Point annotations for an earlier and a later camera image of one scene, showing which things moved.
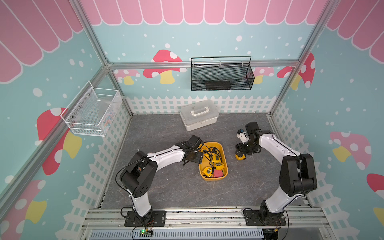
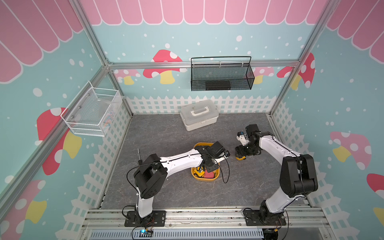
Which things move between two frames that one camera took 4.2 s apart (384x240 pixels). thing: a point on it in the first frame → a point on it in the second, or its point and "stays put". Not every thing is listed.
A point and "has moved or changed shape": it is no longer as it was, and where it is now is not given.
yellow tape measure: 240,158 stays put
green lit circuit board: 145,233 stays put
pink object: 217,173 → 210,175
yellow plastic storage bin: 214,166 has moved or changed shape
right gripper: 240,148 stays put
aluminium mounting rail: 306,218 stays put
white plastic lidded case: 199,114 stays put
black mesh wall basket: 221,73 stays put
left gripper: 198,158 → 211,168
